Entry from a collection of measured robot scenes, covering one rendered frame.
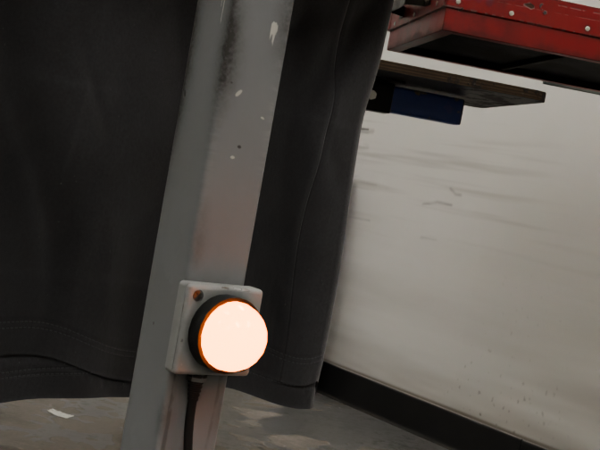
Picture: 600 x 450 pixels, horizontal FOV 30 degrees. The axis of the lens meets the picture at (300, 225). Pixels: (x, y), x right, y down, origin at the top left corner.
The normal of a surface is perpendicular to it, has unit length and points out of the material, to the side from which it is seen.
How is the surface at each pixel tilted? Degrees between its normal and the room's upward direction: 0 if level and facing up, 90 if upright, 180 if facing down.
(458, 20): 90
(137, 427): 90
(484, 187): 90
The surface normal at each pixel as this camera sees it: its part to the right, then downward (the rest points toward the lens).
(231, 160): 0.60, 0.15
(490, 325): -0.78, -0.11
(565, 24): 0.13, 0.07
